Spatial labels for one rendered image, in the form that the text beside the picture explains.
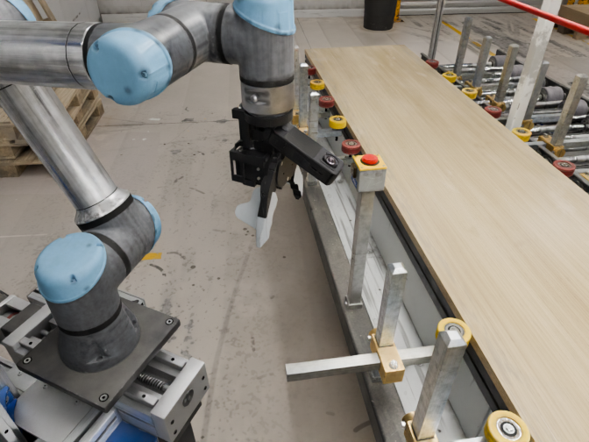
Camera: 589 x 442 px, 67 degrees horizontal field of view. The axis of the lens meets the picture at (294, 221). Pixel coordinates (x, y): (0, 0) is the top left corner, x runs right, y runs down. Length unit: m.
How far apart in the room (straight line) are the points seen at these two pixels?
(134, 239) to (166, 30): 0.47
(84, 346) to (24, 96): 0.44
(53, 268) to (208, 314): 1.62
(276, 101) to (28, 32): 0.30
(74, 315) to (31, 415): 0.27
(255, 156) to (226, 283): 1.92
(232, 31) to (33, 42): 0.23
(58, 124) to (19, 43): 0.28
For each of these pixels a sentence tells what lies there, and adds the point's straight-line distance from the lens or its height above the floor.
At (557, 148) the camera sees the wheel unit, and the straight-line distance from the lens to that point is 2.30.
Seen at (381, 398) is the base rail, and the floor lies 0.70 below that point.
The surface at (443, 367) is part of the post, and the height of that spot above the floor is 1.11.
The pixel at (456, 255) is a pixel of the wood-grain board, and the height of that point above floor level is 0.90.
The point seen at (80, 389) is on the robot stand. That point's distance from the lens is 0.95.
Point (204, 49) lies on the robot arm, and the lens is 0.61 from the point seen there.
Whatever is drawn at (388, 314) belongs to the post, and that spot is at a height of 0.97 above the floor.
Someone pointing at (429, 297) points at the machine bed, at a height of 0.80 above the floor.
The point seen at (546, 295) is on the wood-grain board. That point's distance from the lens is 1.38.
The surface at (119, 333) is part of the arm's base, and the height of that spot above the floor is 1.09.
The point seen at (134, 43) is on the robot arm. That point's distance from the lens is 0.51.
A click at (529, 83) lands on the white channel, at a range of 2.28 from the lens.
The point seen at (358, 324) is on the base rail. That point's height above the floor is 0.70.
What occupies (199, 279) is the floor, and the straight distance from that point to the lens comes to 2.60.
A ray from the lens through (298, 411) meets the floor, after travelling 2.05.
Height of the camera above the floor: 1.77
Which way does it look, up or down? 37 degrees down
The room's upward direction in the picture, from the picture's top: straight up
